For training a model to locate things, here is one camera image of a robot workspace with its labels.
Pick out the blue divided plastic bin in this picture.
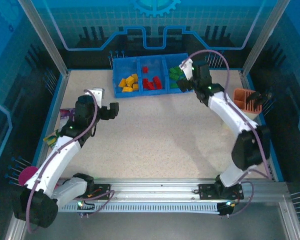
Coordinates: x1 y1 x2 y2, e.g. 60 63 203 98
111 53 195 100

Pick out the beige pink utensil holder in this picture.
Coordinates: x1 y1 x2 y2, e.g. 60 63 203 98
222 87 263 131

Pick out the green snack packet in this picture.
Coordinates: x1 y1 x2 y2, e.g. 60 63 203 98
43 129 61 148

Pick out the black spatula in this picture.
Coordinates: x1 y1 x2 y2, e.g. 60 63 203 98
245 91 263 111

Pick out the black metal-tipped utensil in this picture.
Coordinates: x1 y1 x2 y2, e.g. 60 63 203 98
261 91 275 103

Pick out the magenta dumbbell toy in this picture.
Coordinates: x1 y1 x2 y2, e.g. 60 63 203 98
18 166 39 186

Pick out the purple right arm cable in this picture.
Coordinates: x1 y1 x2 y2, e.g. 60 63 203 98
183 49 272 218

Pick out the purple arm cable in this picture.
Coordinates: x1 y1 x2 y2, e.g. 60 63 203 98
183 49 272 218
25 89 115 233

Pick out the aluminium table side rail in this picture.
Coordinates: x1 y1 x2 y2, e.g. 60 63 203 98
239 70 278 180
36 70 70 177

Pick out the aluminium frame post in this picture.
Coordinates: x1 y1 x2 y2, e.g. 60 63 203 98
240 0 292 76
16 0 70 77

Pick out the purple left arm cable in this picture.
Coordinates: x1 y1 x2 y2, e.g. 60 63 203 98
25 89 115 233

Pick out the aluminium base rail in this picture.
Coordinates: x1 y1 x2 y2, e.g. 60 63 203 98
57 177 290 203

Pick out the white slotted cable duct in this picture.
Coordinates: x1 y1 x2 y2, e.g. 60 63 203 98
58 201 220 214

